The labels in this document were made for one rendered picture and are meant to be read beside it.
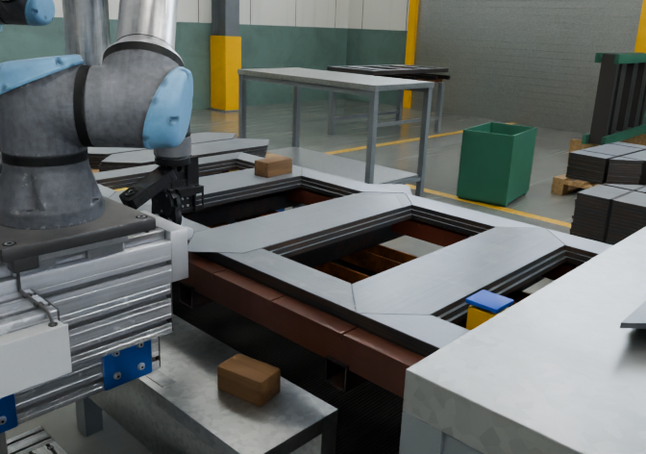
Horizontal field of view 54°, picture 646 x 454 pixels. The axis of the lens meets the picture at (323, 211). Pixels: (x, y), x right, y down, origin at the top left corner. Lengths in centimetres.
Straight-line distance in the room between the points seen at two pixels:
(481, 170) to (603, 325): 452
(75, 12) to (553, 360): 93
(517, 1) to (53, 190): 962
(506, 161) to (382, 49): 692
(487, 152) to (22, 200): 445
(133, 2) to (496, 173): 435
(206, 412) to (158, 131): 50
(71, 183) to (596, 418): 73
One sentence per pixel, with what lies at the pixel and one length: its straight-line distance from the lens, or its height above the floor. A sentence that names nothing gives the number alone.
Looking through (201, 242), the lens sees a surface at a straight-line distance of 143.
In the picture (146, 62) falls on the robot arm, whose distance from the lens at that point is 93.
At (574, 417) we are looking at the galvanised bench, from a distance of 53.
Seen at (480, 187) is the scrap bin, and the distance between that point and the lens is 521.
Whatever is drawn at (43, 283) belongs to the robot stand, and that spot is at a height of 96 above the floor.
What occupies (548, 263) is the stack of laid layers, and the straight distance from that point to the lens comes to 152.
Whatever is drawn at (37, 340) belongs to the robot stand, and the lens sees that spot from 86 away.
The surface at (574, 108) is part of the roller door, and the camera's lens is 988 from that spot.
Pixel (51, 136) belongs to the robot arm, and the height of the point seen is 117.
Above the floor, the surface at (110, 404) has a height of 34.
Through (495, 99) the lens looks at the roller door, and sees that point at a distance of 1042.
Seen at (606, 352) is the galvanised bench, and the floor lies 105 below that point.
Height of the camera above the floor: 132
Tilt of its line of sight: 16 degrees down
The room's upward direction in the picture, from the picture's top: 2 degrees clockwise
